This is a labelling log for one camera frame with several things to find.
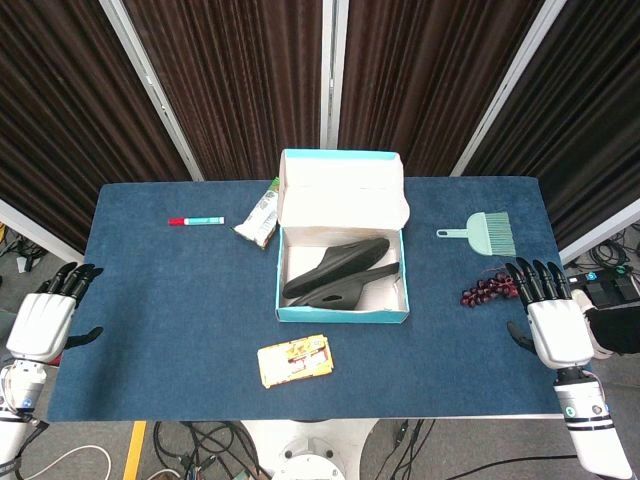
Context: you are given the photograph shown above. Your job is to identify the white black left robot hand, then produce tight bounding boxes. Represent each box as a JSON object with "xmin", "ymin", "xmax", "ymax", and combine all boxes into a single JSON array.
[{"xmin": 5, "ymin": 262, "xmax": 105, "ymax": 362}]

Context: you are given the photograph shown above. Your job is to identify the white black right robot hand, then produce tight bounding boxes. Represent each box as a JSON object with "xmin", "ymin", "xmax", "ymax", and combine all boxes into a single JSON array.
[{"xmin": 504, "ymin": 257, "xmax": 595, "ymax": 370}]

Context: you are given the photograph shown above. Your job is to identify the black slide sandal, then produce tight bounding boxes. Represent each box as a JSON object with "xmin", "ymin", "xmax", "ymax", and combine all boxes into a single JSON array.
[
  {"xmin": 282, "ymin": 237, "xmax": 391, "ymax": 299},
  {"xmin": 287, "ymin": 262, "xmax": 401, "ymax": 312}
]

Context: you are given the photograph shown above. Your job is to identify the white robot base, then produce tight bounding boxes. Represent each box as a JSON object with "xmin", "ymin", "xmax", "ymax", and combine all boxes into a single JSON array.
[{"xmin": 239, "ymin": 419, "xmax": 386, "ymax": 480}]

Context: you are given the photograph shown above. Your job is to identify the light blue shoe box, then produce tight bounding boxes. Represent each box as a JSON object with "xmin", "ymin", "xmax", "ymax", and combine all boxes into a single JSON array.
[{"xmin": 273, "ymin": 148, "xmax": 412, "ymax": 325}]

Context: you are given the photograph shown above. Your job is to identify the yellow snack package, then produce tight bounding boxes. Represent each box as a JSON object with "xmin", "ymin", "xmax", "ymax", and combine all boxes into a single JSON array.
[{"xmin": 256, "ymin": 334, "xmax": 336, "ymax": 390}]

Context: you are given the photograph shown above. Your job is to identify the white sneaker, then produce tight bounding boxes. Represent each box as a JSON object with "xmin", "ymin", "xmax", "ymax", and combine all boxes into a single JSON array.
[{"xmin": 571, "ymin": 288, "xmax": 614, "ymax": 360}]

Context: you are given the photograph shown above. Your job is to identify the black trouser leg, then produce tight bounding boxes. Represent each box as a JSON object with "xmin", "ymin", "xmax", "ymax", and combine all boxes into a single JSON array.
[{"xmin": 584, "ymin": 305, "xmax": 640, "ymax": 357}]

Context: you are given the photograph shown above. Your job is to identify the purple grape bunch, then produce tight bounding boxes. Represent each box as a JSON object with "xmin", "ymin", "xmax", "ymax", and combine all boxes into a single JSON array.
[{"xmin": 460, "ymin": 267, "xmax": 521, "ymax": 307}]

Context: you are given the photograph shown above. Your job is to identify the mint green hand brush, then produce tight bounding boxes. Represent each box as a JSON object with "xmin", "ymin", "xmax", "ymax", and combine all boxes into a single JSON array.
[{"xmin": 436, "ymin": 211, "xmax": 517, "ymax": 258}]

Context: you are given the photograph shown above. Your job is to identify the blue table cloth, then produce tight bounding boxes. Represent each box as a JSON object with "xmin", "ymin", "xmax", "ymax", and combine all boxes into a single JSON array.
[{"xmin": 45, "ymin": 174, "xmax": 596, "ymax": 424}]

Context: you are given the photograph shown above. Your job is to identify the green marker with red cap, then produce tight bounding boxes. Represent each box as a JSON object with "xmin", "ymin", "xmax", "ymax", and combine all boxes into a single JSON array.
[{"xmin": 167, "ymin": 215, "xmax": 226, "ymax": 227}]

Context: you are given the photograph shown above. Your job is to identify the dark brown curtain partition panel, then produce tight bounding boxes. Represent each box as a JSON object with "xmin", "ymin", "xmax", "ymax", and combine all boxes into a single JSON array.
[
  {"xmin": 122, "ymin": 0, "xmax": 335, "ymax": 182},
  {"xmin": 452, "ymin": 0, "xmax": 640, "ymax": 264},
  {"xmin": 327, "ymin": 0, "xmax": 546, "ymax": 177},
  {"xmin": 0, "ymin": 0, "xmax": 204, "ymax": 271}
]

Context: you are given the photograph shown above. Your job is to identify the white green snack packet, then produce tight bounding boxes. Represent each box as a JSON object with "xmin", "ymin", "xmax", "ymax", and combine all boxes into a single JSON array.
[{"xmin": 232, "ymin": 177, "xmax": 281, "ymax": 250}]

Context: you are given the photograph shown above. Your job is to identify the black floor cable bundle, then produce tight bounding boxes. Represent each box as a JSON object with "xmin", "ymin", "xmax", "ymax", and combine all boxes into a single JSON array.
[
  {"xmin": 152, "ymin": 421, "xmax": 274, "ymax": 480},
  {"xmin": 372, "ymin": 419, "xmax": 436, "ymax": 480},
  {"xmin": 0, "ymin": 224, "xmax": 49, "ymax": 274},
  {"xmin": 564, "ymin": 234, "xmax": 640, "ymax": 281}
]

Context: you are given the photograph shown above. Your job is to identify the white floor cable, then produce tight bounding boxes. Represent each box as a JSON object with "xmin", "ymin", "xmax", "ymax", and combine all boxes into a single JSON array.
[{"xmin": 27, "ymin": 444, "xmax": 114, "ymax": 480}]

